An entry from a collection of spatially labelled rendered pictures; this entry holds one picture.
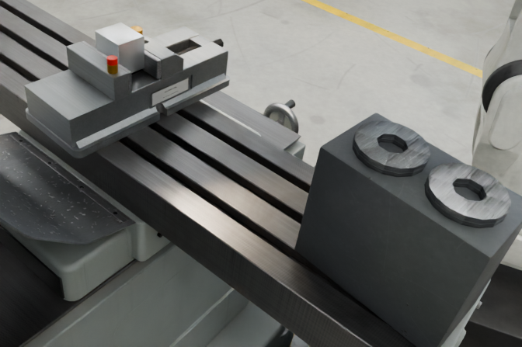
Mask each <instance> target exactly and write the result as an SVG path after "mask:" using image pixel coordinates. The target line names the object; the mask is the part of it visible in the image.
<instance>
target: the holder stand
mask: <svg viewBox="0 0 522 347"><path fill-rule="evenodd" d="M521 229H522V196H520V195H519V194H517V193H515V192H514V191H512V190H510V189H508V188H506V187H505V186H503V185H502V184H501V182H500V181H498V180H497V179H495V178H494V177H493V176H491V175H490V174H489V173H488V172H485V171H483V170H481V169H479V168H476V167H474V166H472V165H466V164H465V163H464V162H462V161H460V160H458V159H456V158H455V157H453V156H451V155H449V154H448V153H446V152H445V151H442V150H441V149H439V148H438V147H435V146H434V145H432V144H430V143H429V142H427V141H425V140H424V139H423V137H421V136H420V135H419V134H418V133H417V132H415V131H414V130H412V129H410V128H408V127H405V126H403V125H401V124H399V123H394V122H392V121H390V120H389V119H387V118H385V117H384V116H382V115H380V114H379V113H374V114H372V115H371V116H369V117H368V118H366V119H365V120H362V121H361V122H359V123H358V124H356V125H355V126H353V127H351V128H350V129H348V130H346V131H345V132H343V133H342V134H340V135H339V136H337V137H335V138H333V139H332V140H330V141H329V142H327V143H326V144H323V145H322V146H321V147H320V149H319V153H318V158H317V162H316V165H315V171H314V175H313V178H312V181H311V187H310V190H309V194H308V199H307V203H306V206H305V209H304V215H303V218H302V222H301V227H300V230H299V234H298V239H297V243H296V246H295V250H296V252H298V253H299V254H300V255H302V256H303V257H304V258H306V259H307V260H308V261H309V262H310V263H311V264H313V265H314V266H315V267H317V268H318V269H319V270H321V271H322V272H323V273H325V274H326V275H327V276H328V277H329V278H330V279H332V280H333V281H334V282H335V283H337V284H338V285H340V286H341V287H342V288H343V289H344V290H345V291H347V292H348V293H349V294H351V295H352V296H353V297H355V298H356V299H357V300H359V301H360V302H361V303H362V304H363V305H364V306H365V307H367V308H368V309H369V310H371V311H372V312H373V313H375V314H376V315H377V316H378V317H379V318H381V319H382V320H383V321H385V322H386V323H387V324H389V325H390V326H391V327H392V328H394V329H395V330H396V331H397V332H398V333H399V334H401V335H402V336H403V337H405V338H406V339H407V340H409V341H410V342H411V343H412V344H413V345H415V346H416V347H441V346H442V345H443V343H444V342H445V341H446V340H447V338H448V337H449V335H450V334H451V333H452V331H453V330H454V329H455V328H456V327H457V326H458V324H459V323H460V322H461V320H462V319H463V318H464V317H465V315H466V314H467V313H468V312H469V311H470V309H471V308H472V307H473V305H474V304H475V302H476V301H477V299H478V298H479V296H480V295H481V293H482V291H483V290H484V289H485V287H486V285H487V283H488V282H489V281H490V279H491V277H492V275H493V274H494V272H495V271H496V269H497V268H498V266H499V264H500V263H501V261H502V260H503V258H504V256H505V255H506V253H507V252H508V250H509V249H510V246H511V245H512V244H513V242H514V240H515V239H516V237H517V235H518V234H519V233H520V231H521Z"/></svg>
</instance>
